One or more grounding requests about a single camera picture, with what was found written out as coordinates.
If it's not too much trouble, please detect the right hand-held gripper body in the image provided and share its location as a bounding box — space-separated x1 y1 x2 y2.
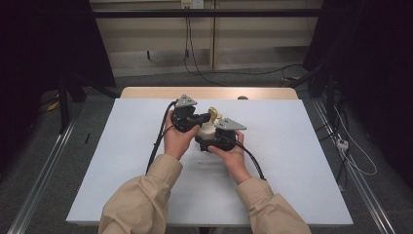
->
207 117 247 153

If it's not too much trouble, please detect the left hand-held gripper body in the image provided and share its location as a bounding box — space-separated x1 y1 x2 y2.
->
170 94 203 134

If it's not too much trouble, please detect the clear bottle with cream lid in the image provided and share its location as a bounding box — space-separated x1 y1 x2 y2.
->
194 105 224 154

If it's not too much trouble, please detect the person's left hand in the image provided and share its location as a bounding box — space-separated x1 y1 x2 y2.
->
163 109 202 161

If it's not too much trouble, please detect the person's right hand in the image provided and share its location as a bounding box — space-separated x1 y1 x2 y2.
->
207 129 253 186

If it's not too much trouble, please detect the white table board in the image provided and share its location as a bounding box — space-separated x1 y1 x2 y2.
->
65 97 355 227

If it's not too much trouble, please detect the black horizontal bar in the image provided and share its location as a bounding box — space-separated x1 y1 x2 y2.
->
92 8 325 19

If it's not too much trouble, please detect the white power strip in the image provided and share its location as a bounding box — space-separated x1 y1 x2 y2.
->
336 137 350 152

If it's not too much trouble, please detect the black metal stand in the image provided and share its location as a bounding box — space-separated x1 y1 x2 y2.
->
56 72 89 135

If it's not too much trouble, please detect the dark curtain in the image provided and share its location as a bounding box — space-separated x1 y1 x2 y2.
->
0 0 117 183
303 0 413 189

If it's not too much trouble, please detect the left hand-held gripper black cable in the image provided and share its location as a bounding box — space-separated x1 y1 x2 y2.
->
145 99 179 175

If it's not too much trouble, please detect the hand-held gripper black cable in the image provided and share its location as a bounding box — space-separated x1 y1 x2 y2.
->
145 99 179 175
234 137 267 181

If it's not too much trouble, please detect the right hand-held gripper black cable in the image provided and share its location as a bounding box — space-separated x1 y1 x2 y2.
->
234 137 267 181

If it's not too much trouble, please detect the black floor cable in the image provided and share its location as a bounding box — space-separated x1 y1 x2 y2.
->
198 63 305 86

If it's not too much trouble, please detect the black hanging cable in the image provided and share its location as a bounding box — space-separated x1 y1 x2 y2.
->
182 8 225 88

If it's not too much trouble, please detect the bundle of black cables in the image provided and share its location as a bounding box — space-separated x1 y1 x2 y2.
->
316 91 352 193

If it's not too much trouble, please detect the white wall socket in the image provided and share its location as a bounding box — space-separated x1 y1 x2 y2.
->
180 0 206 10

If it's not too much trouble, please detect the white cable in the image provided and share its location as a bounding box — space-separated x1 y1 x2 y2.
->
333 105 378 177

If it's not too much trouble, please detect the metal floor rail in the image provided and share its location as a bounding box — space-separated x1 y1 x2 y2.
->
7 120 76 234
312 98 397 234

